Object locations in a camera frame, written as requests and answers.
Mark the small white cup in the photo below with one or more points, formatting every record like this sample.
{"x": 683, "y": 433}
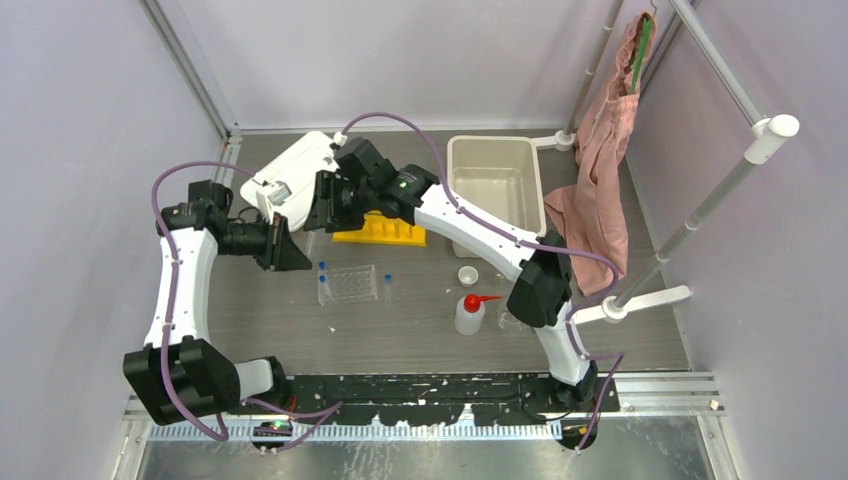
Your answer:
{"x": 468, "y": 275}

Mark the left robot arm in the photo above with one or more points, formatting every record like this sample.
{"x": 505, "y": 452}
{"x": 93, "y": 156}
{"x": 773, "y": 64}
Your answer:
{"x": 178, "y": 371}

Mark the pink cloth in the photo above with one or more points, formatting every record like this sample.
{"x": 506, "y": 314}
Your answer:
{"x": 589, "y": 213}

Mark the green clothes hanger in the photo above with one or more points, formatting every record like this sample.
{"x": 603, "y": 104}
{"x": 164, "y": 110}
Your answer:
{"x": 645, "y": 36}

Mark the clear acrylic tube tray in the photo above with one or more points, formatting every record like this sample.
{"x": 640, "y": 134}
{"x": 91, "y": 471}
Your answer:
{"x": 351, "y": 285}

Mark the yellow test tube rack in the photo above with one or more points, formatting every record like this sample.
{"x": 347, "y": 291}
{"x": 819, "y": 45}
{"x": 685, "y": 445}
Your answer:
{"x": 380, "y": 230}

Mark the small glass beaker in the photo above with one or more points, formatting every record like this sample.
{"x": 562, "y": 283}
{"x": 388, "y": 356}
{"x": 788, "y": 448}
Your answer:
{"x": 499, "y": 281}

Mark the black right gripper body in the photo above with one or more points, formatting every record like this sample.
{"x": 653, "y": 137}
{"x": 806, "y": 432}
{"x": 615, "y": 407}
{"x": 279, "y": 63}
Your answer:
{"x": 356, "y": 203}

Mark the aluminium frame rail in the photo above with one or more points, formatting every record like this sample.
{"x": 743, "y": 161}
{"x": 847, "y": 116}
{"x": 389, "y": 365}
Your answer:
{"x": 642, "y": 396}

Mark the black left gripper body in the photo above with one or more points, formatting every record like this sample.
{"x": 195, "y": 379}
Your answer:
{"x": 257, "y": 241}

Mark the white red wash bottle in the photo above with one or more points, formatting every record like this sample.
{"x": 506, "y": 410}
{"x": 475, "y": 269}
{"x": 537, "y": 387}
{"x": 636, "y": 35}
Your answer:
{"x": 470, "y": 312}

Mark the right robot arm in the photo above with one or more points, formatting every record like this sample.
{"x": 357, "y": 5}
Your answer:
{"x": 537, "y": 266}

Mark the beige plastic bin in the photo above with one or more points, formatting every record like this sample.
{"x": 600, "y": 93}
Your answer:
{"x": 501, "y": 175}

